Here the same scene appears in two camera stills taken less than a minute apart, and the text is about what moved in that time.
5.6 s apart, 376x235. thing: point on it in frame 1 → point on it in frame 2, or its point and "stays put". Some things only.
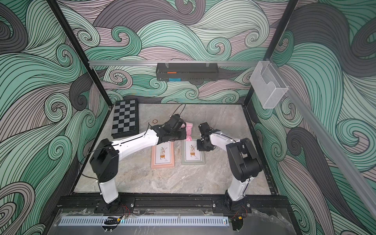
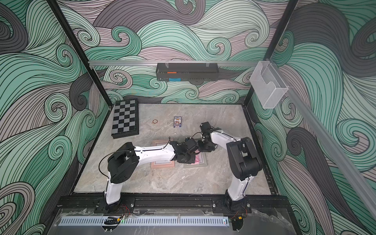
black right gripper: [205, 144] stays put
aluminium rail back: [243, 62] stays put
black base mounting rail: [93, 203] stays put
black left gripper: [182, 131] → [193, 159]
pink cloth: [189, 126] → [197, 160]
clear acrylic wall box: [269, 86] stays put
